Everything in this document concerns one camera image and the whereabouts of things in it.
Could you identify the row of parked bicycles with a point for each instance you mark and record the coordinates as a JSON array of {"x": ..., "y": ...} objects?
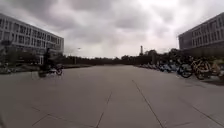
[
  {"x": 193, "y": 68},
  {"x": 8, "y": 69}
]

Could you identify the pale building with window rows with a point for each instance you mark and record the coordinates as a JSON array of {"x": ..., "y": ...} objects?
[{"x": 30, "y": 36}]

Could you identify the row of dark trees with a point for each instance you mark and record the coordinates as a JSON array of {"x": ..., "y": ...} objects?
[{"x": 110, "y": 60}]

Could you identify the grey paved plaza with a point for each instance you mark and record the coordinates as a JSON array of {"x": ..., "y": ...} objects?
[{"x": 100, "y": 96}]

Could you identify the distant tower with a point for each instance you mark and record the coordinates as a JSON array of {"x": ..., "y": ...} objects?
[{"x": 141, "y": 50}]

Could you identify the person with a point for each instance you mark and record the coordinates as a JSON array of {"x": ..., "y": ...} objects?
[{"x": 48, "y": 65}]

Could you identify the street lamp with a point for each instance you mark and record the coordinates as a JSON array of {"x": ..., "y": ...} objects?
[{"x": 78, "y": 50}]

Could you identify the grey building with window grid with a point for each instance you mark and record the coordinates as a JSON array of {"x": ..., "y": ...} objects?
[{"x": 203, "y": 35}]

